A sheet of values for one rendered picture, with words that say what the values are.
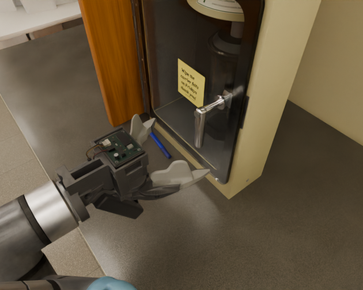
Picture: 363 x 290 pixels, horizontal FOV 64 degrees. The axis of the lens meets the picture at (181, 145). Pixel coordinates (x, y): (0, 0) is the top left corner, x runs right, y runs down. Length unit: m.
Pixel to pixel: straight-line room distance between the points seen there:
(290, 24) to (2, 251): 0.46
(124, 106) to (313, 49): 0.54
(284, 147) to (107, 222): 0.49
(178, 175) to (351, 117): 0.61
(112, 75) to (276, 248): 0.54
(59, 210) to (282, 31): 0.37
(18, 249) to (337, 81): 0.81
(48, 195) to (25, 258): 0.08
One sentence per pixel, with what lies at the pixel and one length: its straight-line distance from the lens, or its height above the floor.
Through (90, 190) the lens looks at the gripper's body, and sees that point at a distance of 0.43.
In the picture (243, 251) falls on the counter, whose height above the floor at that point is 0.94.
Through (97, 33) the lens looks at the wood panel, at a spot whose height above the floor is 1.22.
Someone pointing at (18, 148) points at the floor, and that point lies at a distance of 2.32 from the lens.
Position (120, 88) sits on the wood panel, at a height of 1.06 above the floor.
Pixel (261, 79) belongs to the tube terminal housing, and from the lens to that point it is 0.46.
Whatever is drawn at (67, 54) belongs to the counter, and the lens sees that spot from 1.21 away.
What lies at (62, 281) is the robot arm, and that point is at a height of 1.22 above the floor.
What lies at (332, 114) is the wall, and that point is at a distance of 0.95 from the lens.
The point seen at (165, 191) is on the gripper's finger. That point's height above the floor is 1.15.
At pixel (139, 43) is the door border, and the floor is 1.20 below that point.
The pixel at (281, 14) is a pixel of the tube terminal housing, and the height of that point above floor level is 1.36.
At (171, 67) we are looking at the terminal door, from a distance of 0.59.
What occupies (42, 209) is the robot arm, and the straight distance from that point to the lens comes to 0.41.
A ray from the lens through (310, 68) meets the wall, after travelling 0.93.
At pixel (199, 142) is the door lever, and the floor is 1.14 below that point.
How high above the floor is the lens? 1.52
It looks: 48 degrees down
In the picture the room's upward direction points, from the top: straight up
